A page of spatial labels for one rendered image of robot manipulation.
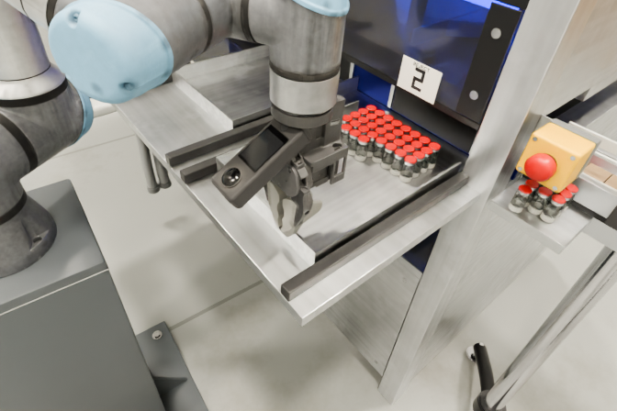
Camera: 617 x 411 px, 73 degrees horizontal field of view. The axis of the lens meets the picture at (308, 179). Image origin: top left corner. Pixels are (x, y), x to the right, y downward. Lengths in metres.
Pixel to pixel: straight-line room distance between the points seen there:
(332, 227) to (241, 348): 0.94
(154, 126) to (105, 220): 1.16
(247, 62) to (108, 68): 0.79
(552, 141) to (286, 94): 0.41
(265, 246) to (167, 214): 1.36
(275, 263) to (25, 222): 0.41
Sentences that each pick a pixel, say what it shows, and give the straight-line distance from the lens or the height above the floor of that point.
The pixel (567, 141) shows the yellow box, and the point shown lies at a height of 1.03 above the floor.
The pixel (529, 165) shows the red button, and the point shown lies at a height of 1.00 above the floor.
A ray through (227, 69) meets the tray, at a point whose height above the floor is 0.88.
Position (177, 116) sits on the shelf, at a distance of 0.91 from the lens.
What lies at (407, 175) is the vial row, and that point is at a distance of 0.75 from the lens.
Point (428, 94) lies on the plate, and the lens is 0.78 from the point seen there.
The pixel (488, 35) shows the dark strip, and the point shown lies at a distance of 0.70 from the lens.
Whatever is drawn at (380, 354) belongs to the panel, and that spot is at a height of 0.18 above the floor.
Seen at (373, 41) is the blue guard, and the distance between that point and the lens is 0.84.
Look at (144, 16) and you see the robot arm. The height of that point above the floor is 1.24.
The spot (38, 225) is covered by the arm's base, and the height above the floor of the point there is 0.84.
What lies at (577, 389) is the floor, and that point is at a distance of 1.77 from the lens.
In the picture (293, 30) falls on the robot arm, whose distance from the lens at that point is 0.41.
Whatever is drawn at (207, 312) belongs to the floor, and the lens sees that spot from 1.61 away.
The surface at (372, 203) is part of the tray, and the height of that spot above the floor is 0.88.
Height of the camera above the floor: 1.35
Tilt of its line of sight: 40 degrees down
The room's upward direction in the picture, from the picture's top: 5 degrees clockwise
